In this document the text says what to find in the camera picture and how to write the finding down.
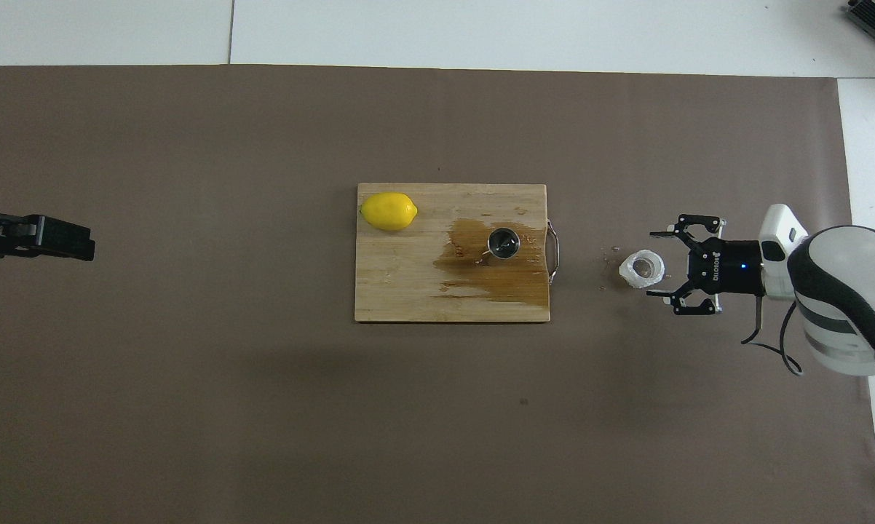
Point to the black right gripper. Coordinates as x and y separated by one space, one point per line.
732 266

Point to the clear plastic cup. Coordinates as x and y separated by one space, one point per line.
629 271

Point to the steel double jigger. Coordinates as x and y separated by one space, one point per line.
503 244

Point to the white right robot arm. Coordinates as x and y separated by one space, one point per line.
845 306

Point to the brown table mat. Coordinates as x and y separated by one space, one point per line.
263 400

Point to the wooden cutting board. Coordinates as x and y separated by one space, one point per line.
408 276

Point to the yellow lemon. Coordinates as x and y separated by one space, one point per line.
389 212

